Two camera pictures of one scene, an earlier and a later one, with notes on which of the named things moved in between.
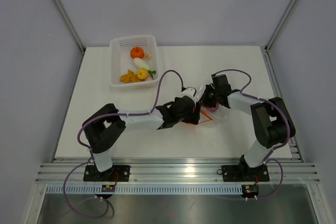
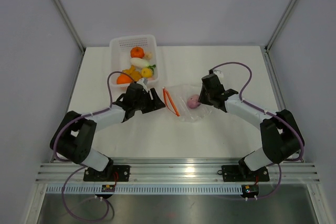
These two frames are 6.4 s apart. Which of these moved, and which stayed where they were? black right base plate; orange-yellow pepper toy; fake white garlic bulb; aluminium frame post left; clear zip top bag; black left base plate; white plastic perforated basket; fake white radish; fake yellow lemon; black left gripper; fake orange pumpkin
Moved: fake yellow lemon; fake white radish; orange-yellow pepper toy; clear zip top bag; black left gripper
Stayed: black left base plate; white plastic perforated basket; fake orange pumpkin; aluminium frame post left; fake white garlic bulb; black right base plate
